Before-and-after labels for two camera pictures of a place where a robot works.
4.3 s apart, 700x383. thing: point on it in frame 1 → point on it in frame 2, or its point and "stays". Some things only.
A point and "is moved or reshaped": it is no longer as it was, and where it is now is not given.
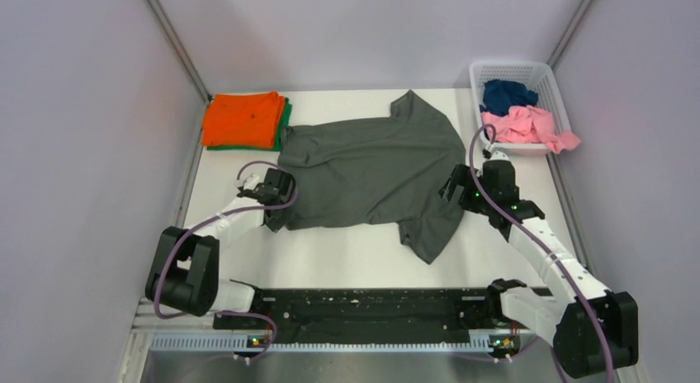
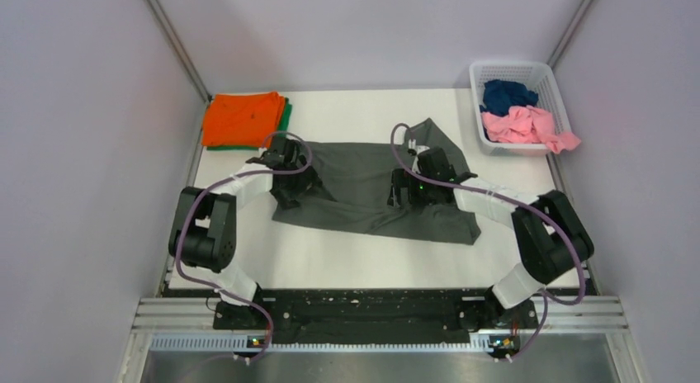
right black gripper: (461, 175) → (401, 179)
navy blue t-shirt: (499, 95) stays
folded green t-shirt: (285, 120) stays
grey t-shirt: (383, 170) is moved or reshaped
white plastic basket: (540, 76) stays
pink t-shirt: (528, 124) stays
